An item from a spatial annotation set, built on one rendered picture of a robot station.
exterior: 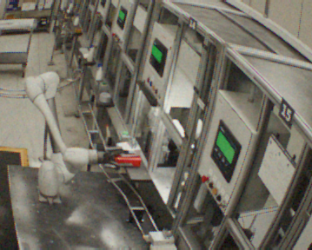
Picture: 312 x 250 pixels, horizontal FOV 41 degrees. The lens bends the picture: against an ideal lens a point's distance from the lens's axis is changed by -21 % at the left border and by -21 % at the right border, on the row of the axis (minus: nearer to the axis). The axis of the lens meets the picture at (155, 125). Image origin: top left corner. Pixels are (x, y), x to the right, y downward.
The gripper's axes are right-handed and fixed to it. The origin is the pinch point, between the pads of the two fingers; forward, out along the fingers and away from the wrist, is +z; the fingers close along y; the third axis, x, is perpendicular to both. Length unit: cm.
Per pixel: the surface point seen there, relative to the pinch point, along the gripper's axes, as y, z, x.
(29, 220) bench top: -44, -71, -18
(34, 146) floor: -112, -43, 197
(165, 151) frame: -9.4, 32.3, 24.9
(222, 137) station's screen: 52, 18, -66
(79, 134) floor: -112, 20, 229
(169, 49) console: 61, 21, 26
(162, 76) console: 42, 21, 26
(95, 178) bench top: -44, -8, 43
